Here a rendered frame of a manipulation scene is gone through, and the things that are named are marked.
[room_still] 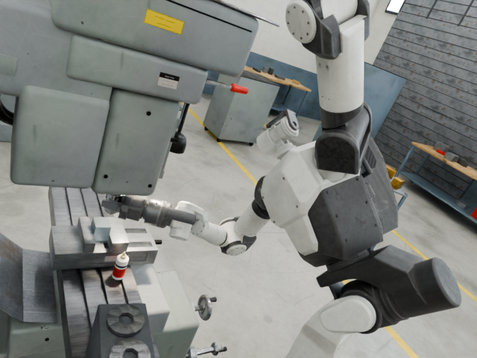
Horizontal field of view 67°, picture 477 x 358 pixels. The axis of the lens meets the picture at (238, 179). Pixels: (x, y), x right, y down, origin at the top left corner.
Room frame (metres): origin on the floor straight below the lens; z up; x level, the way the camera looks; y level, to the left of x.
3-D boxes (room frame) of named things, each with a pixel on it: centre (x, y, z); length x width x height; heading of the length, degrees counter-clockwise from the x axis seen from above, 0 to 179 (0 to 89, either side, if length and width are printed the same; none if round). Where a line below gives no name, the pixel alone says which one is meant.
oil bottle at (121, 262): (0.96, 0.26, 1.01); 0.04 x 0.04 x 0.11
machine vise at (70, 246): (1.04, 0.36, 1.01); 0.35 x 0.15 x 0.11; 128
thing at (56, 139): (0.85, 0.50, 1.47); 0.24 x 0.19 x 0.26; 38
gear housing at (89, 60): (0.95, 0.38, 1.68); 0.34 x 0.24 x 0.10; 128
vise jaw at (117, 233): (1.06, 0.34, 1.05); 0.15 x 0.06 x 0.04; 38
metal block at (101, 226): (1.02, 0.38, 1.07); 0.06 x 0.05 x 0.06; 38
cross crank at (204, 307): (1.28, -0.05, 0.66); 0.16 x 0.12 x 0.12; 128
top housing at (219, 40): (0.96, 0.36, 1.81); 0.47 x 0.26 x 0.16; 128
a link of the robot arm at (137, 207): (0.99, 0.25, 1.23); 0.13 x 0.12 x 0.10; 13
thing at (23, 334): (0.97, 0.34, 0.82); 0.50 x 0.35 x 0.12; 128
